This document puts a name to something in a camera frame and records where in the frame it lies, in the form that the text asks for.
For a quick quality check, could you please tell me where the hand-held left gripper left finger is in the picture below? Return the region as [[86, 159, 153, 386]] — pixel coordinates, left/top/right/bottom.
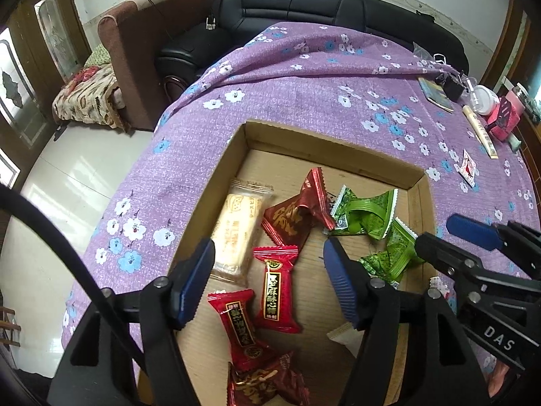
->
[[44, 238, 216, 406]]

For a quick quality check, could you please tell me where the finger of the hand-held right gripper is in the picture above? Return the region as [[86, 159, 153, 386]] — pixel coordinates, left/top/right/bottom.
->
[[446, 213, 541, 282], [415, 232, 541, 305]]

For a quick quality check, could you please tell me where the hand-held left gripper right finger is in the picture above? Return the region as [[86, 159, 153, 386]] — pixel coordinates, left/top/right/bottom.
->
[[323, 237, 491, 406]]

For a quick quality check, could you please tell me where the pale green-white snack packet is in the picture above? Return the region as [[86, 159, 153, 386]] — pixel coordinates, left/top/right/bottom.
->
[[327, 321, 366, 358]]

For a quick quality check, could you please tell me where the green yellow-label snack packet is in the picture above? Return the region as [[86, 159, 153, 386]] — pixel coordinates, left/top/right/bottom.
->
[[358, 218, 423, 286]]

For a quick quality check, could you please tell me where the red and white snack packet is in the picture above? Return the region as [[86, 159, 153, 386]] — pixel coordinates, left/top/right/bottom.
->
[[456, 149, 478, 187]]

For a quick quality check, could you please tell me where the red snack bar packet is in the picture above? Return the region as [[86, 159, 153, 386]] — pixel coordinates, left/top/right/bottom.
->
[[252, 245, 303, 334], [207, 290, 277, 373]]

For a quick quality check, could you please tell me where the dark green snack packet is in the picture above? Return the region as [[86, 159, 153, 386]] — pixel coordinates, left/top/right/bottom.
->
[[323, 185, 400, 240]]

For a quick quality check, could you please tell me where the beige biscuit packet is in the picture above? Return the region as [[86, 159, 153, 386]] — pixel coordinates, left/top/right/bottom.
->
[[210, 179, 273, 286]]

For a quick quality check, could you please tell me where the dark red crinkled snack packet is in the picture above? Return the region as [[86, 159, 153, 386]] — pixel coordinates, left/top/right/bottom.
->
[[226, 351, 311, 406], [261, 167, 336, 248]]

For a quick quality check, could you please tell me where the cardboard box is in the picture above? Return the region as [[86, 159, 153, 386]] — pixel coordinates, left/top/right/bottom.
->
[[135, 120, 436, 406]]

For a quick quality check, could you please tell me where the person's right hand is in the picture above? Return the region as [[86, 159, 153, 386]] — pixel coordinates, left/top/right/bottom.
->
[[486, 359, 527, 398]]

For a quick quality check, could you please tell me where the yellow long packet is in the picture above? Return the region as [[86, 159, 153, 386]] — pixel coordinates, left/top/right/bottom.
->
[[462, 105, 499, 160]]

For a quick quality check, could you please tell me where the clear round container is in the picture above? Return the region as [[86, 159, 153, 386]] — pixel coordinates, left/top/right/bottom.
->
[[465, 85, 501, 116]]

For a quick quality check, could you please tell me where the pink knit-sleeved bottle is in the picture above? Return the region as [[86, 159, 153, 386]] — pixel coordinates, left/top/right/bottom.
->
[[486, 85, 529, 142]]

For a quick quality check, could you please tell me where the small booklet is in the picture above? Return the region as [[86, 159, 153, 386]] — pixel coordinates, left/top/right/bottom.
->
[[418, 77, 455, 113]]

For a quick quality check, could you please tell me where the black power adapter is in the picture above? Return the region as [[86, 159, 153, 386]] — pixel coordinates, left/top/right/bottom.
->
[[435, 72, 466, 102]]

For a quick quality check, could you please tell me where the clear plastic bag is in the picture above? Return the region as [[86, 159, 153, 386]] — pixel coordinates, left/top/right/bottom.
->
[[412, 41, 436, 68]]

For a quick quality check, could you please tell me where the wooden chair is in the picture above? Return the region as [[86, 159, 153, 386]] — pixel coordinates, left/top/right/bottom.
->
[[0, 290, 22, 352]]

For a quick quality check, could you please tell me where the purple floral tablecloth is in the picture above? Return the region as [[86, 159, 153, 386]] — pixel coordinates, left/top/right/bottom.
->
[[61, 20, 535, 390]]

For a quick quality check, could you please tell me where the floral patterned blanket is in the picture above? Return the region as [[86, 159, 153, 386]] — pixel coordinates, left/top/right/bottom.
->
[[51, 44, 127, 130]]

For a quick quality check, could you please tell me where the brown sofa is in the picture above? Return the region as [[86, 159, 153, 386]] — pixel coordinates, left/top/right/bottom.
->
[[97, 0, 217, 132]]

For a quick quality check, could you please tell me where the black leather sofa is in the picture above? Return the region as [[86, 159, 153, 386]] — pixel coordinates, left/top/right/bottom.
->
[[154, 0, 470, 106]]

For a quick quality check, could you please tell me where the wooden glass door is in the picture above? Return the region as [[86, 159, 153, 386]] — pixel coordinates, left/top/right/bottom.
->
[[0, 0, 91, 191]]

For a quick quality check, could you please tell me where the black cable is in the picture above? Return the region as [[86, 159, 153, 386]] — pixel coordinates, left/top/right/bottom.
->
[[0, 184, 146, 375]]

